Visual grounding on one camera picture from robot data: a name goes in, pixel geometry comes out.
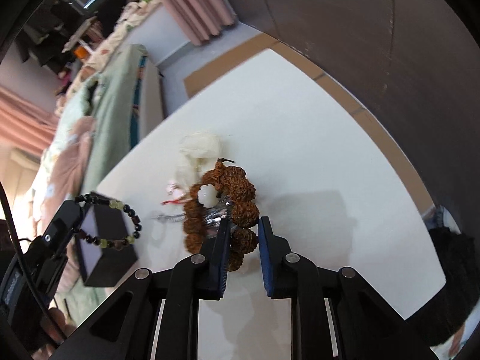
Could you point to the left hand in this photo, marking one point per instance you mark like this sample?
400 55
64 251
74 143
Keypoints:
65 325

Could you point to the floral window-seat cushion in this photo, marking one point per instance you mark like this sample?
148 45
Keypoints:
132 15

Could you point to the pink duck-pattern blanket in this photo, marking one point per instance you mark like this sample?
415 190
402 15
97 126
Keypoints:
62 169

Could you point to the green bed mattress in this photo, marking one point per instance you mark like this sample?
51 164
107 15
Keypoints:
112 109

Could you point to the pink curtain by wall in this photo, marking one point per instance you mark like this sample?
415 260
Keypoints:
201 20

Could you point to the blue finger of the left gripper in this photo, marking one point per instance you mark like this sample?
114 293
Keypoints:
61 229

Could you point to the black white-lined jewelry box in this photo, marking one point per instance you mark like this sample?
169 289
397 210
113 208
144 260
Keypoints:
104 245

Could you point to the white bed frame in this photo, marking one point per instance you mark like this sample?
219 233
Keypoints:
151 106

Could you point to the flattened cardboard sheet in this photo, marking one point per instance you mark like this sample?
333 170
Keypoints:
203 77

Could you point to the white organza pouch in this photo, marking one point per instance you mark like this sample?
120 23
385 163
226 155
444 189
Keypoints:
197 154

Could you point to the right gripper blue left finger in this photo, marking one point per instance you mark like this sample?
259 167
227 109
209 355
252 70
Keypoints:
218 267

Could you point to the red cord charm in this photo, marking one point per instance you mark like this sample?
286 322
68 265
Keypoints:
177 197

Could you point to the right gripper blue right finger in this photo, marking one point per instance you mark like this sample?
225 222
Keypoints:
272 252

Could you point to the pink curtain left side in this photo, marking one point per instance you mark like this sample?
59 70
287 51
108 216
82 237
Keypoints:
25 125

